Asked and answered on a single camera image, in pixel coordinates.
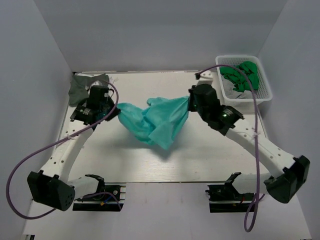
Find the teal t-shirt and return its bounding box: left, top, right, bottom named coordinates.
left=117, top=96, right=189, bottom=150

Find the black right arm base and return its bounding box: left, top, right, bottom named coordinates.
left=205, top=184, right=254, bottom=213

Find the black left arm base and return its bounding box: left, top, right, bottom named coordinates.
left=72, top=183, right=126, bottom=212

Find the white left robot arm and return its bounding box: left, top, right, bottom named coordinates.
left=27, top=99, right=120, bottom=211

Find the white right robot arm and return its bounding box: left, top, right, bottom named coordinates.
left=188, top=84, right=310, bottom=204

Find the folded dark olive t-shirt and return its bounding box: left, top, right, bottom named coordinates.
left=68, top=74, right=109, bottom=107

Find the crumpled grey t-shirt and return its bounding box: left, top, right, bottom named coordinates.
left=222, top=78, right=253, bottom=99

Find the white plastic basket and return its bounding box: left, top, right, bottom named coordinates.
left=215, top=55, right=273, bottom=106

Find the crumpled green t-shirt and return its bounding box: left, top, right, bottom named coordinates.
left=220, top=61, right=260, bottom=93

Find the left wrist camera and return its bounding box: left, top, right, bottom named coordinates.
left=87, top=85, right=110, bottom=107

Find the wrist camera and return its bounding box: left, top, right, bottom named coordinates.
left=196, top=70, right=219, bottom=86
left=87, top=85, right=110, bottom=107

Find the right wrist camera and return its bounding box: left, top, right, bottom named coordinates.
left=196, top=70, right=219, bottom=86

